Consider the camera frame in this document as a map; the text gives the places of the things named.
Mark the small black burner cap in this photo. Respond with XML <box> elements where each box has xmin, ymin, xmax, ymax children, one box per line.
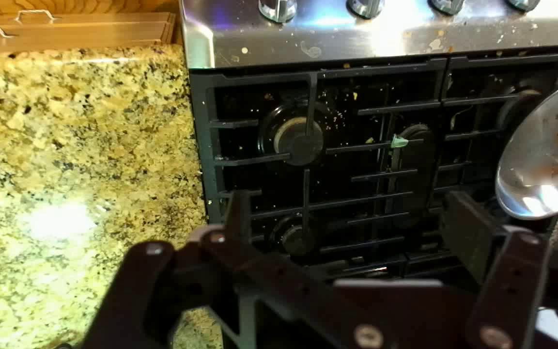
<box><xmin>271</xmin><ymin>216</ymin><xmax>323</xmax><ymax>262</ymax></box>

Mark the large metal spoon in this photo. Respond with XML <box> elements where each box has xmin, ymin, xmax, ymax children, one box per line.
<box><xmin>494</xmin><ymin>74</ymin><xmax>558</xmax><ymax>260</ymax></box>

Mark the large black burner cap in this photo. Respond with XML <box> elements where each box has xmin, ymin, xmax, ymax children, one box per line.
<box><xmin>258</xmin><ymin>103</ymin><xmax>327</xmax><ymax>167</ymax></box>

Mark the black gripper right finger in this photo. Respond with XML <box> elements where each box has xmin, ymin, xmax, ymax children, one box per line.
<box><xmin>438</xmin><ymin>190</ymin><xmax>558</xmax><ymax>349</ymax></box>

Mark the oval black burner cap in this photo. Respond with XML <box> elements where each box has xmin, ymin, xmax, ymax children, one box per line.
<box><xmin>397</xmin><ymin>123</ymin><xmax>438</xmax><ymax>200</ymax></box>

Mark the black cast iron grate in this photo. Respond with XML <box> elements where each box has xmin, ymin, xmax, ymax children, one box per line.
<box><xmin>442</xmin><ymin>51</ymin><xmax>558</xmax><ymax>219</ymax></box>
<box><xmin>190</xmin><ymin>57</ymin><xmax>449</xmax><ymax>278</ymax></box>

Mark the metal drawer pull handle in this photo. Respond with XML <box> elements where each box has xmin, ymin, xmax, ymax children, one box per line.
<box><xmin>0</xmin><ymin>8</ymin><xmax>56</xmax><ymax>41</ymax></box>

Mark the medium black burner cap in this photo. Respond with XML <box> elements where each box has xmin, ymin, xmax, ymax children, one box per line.
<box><xmin>494</xmin><ymin>86</ymin><xmax>546</xmax><ymax>132</ymax></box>

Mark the metal stove knob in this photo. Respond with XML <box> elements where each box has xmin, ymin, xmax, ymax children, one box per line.
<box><xmin>256</xmin><ymin>0</ymin><xmax>298</xmax><ymax>26</ymax></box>
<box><xmin>345</xmin><ymin>0</ymin><xmax>385</xmax><ymax>20</ymax></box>
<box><xmin>428</xmin><ymin>0</ymin><xmax>467</xmax><ymax>18</ymax></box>
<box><xmin>506</xmin><ymin>0</ymin><xmax>542</xmax><ymax>14</ymax></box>

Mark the wooden cabinet drawer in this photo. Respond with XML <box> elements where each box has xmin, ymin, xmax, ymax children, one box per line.
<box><xmin>0</xmin><ymin>8</ymin><xmax>178</xmax><ymax>59</ymax></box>

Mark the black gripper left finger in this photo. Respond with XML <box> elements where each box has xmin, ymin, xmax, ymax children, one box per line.
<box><xmin>81</xmin><ymin>190</ymin><xmax>385</xmax><ymax>349</ymax></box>

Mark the stainless steel gas stove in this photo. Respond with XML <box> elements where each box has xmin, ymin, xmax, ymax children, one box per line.
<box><xmin>178</xmin><ymin>0</ymin><xmax>558</xmax><ymax>287</ymax></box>

